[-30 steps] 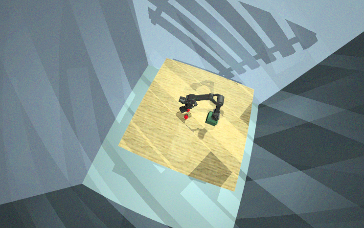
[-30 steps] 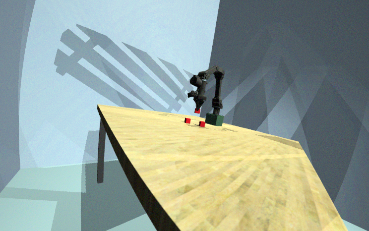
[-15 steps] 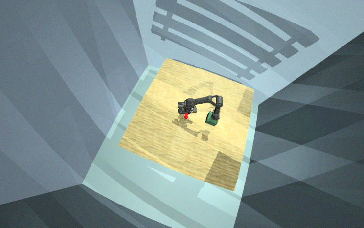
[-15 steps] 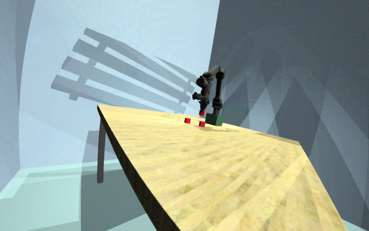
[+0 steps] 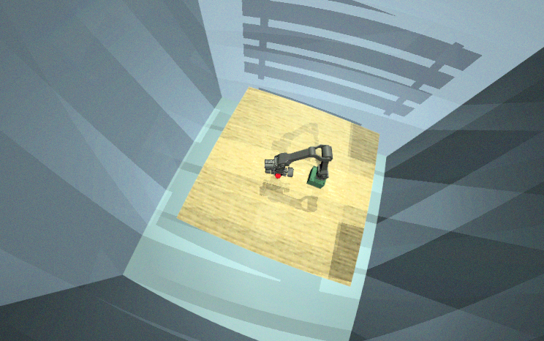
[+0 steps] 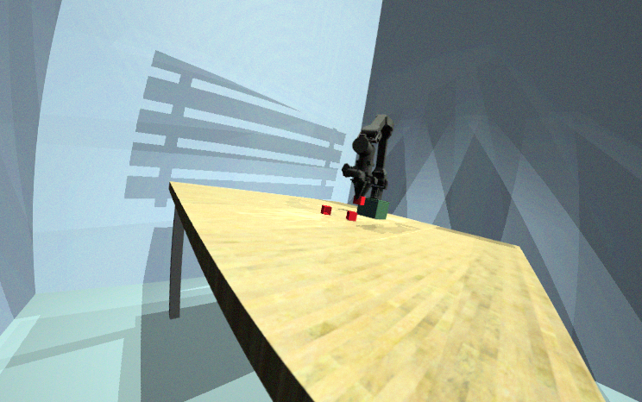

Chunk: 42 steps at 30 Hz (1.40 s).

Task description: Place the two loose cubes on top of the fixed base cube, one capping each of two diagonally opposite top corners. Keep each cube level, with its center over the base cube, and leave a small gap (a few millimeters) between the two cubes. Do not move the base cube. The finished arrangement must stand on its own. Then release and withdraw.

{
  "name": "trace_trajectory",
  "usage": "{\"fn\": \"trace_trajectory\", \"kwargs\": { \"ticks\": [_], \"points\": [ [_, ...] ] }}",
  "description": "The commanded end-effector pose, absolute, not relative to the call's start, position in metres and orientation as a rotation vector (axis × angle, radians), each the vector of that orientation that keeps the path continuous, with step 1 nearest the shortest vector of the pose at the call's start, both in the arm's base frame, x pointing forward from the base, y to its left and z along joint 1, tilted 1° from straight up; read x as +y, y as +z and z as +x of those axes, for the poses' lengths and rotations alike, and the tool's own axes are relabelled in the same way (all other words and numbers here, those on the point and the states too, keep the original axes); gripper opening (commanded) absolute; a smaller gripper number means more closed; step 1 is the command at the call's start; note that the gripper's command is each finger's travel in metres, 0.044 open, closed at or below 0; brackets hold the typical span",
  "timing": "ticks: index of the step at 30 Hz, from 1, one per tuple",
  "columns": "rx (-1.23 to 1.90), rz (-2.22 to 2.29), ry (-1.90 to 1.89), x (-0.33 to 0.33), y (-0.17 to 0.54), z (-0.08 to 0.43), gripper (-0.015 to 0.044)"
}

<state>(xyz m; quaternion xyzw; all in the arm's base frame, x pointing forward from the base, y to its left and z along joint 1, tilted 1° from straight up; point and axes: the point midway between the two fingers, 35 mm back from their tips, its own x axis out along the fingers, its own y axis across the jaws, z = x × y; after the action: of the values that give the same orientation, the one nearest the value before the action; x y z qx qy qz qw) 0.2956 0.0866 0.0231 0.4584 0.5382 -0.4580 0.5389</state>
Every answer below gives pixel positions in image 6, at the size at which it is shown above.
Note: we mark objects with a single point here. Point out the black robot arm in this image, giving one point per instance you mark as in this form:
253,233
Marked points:
380,131

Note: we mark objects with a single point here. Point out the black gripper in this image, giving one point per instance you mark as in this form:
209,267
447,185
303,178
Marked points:
363,178

